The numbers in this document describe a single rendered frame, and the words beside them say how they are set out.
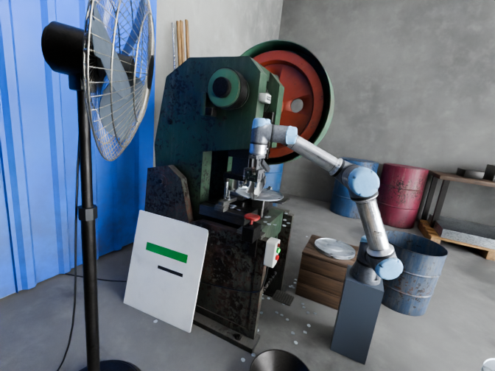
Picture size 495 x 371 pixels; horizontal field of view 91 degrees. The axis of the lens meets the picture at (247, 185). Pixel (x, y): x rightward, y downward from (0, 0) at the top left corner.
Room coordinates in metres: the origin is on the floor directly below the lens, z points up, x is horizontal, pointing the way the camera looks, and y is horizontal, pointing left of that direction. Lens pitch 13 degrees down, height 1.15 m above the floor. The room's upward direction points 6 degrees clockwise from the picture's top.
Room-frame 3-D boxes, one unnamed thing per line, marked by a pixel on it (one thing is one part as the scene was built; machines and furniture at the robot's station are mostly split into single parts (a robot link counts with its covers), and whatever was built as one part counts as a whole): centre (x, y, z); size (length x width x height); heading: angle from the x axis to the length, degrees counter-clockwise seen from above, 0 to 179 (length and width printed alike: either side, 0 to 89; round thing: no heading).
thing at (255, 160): (1.08, -0.03, 0.99); 0.09 x 0.08 x 0.12; 155
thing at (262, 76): (1.56, 0.17, 0.83); 0.79 x 0.43 x 1.34; 66
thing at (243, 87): (1.28, 0.16, 1.31); 0.22 x 0.12 x 0.22; 66
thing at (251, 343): (1.31, 0.27, 0.45); 0.92 x 0.12 x 0.90; 66
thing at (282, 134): (1.10, -0.13, 1.15); 0.11 x 0.11 x 0.08; 88
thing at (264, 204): (1.43, -0.12, 0.72); 0.25 x 0.14 x 0.14; 66
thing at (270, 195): (1.45, -0.08, 0.78); 0.29 x 0.29 x 0.01
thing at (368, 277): (1.20, -0.68, 0.50); 0.15 x 0.15 x 0.10
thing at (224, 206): (1.34, 0.11, 0.76); 0.17 x 0.06 x 0.10; 156
